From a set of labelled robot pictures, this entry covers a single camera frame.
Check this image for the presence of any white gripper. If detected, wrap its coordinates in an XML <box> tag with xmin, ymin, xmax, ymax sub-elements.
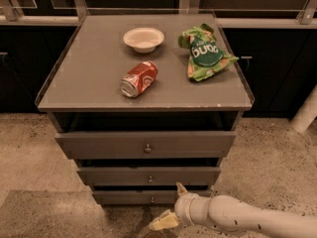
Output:
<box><xmin>150</xmin><ymin>181</ymin><xmax>211</xmax><ymax>231</ymax></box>

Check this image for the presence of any grey bottom drawer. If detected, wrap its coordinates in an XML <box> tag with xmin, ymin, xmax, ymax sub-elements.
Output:
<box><xmin>91</xmin><ymin>189</ymin><xmax>212</xmax><ymax>206</ymax></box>

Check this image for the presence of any grey drawer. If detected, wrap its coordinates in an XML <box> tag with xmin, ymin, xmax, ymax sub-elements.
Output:
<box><xmin>78</xmin><ymin>167</ymin><xmax>220</xmax><ymax>186</ymax></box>
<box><xmin>91</xmin><ymin>189</ymin><xmax>212</xmax><ymax>206</ymax></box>
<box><xmin>55</xmin><ymin>131</ymin><xmax>236</xmax><ymax>160</ymax></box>

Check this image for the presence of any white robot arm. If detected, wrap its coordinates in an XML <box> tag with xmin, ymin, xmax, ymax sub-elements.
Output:
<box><xmin>150</xmin><ymin>182</ymin><xmax>317</xmax><ymax>238</ymax></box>

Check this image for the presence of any grey top drawer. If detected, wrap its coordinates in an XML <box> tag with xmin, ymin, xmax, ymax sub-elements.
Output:
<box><xmin>55</xmin><ymin>131</ymin><xmax>236</xmax><ymax>160</ymax></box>

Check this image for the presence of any grey middle drawer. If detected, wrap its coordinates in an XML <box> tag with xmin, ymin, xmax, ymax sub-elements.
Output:
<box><xmin>78</xmin><ymin>167</ymin><xmax>220</xmax><ymax>186</ymax></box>

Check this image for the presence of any grey drawer cabinet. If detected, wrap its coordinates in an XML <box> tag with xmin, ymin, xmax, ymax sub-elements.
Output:
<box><xmin>37</xmin><ymin>14</ymin><xmax>254</xmax><ymax>195</ymax></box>

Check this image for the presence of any crushed red soda can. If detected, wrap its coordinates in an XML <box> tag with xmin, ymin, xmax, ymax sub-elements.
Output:
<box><xmin>120</xmin><ymin>60</ymin><xmax>158</xmax><ymax>98</ymax></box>

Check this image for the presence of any green chip bag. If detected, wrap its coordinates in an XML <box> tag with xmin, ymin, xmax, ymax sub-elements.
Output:
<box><xmin>178</xmin><ymin>24</ymin><xmax>238</xmax><ymax>82</ymax></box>

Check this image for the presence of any white paper bowl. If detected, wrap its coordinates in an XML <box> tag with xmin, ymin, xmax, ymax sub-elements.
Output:
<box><xmin>123</xmin><ymin>28</ymin><xmax>164</xmax><ymax>54</ymax></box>

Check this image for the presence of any white cylindrical post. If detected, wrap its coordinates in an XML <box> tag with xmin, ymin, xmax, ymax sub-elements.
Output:
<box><xmin>290</xmin><ymin>85</ymin><xmax>317</xmax><ymax>134</ymax></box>

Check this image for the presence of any dark counter with metal rail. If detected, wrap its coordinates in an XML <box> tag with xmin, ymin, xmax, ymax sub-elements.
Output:
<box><xmin>0</xmin><ymin>0</ymin><xmax>316</xmax><ymax>118</ymax></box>

